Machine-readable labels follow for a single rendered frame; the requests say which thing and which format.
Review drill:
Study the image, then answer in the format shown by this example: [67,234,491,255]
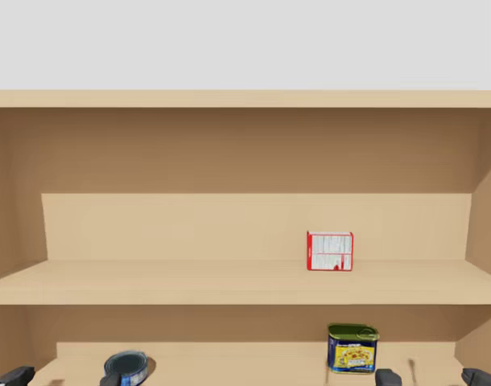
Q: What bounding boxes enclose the blue flat can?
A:
[100,350,151,386]

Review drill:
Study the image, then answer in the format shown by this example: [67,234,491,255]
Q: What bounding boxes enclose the green and blue rectangular can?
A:
[327,322,381,375]

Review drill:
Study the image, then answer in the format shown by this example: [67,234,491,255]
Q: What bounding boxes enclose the pale wooden shelf unit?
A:
[0,88,491,386]

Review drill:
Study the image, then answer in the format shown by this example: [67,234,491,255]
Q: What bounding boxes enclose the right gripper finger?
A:
[374,368,403,386]
[460,367,491,386]

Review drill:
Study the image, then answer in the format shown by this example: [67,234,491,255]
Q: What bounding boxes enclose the red and white carton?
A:
[306,230,355,273]

